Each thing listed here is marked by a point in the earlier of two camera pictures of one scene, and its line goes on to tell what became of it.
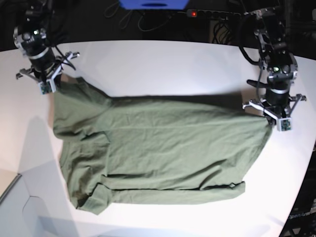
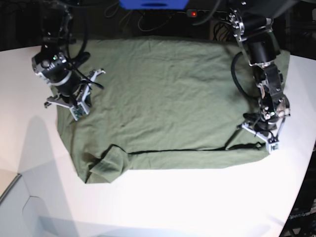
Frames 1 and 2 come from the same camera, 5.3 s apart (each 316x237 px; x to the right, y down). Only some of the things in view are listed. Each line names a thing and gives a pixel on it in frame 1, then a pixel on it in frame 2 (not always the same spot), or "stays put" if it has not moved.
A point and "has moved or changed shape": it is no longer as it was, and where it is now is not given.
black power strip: (214, 15) stays put
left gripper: (46, 69) to (79, 103)
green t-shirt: (120, 149) has moved or changed shape
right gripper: (278, 114) to (272, 141)
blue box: (153, 4) stays put
